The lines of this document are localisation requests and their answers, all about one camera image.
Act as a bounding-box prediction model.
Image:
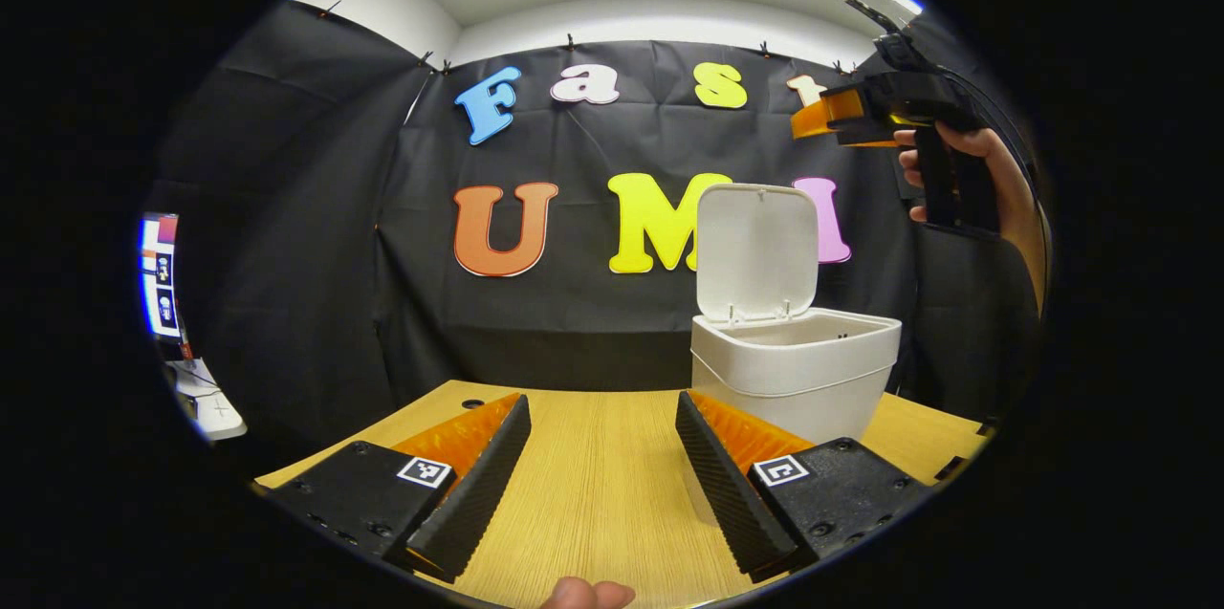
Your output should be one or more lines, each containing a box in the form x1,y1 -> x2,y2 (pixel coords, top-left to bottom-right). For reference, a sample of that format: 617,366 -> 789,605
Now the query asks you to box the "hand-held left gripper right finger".
675,389 -> 933,584

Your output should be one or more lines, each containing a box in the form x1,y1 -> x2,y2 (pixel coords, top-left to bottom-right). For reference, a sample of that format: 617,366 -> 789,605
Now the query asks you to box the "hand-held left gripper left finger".
263,392 -> 533,584

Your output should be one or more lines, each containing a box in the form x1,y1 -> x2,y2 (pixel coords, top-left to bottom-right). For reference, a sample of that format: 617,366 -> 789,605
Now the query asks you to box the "white desktop garbage bin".
690,183 -> 903,446

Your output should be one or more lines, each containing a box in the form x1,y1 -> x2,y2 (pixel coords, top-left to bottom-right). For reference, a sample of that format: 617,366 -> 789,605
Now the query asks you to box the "wooden desktop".
253,380 -> 991,609

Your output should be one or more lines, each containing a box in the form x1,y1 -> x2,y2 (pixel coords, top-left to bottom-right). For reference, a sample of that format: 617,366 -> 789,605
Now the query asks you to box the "black backdrop cloth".
153,0 -> 1048,452

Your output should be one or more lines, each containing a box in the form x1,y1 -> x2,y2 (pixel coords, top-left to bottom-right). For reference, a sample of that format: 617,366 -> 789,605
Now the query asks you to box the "white side table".
172,360 -> 248,443

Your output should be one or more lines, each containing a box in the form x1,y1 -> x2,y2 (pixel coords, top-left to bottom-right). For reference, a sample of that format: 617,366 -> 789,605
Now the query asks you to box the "computer monitor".
142,212 -> 183,342

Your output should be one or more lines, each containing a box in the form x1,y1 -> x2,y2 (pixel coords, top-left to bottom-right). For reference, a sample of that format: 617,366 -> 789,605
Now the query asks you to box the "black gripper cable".
942,64 -> 1053,304

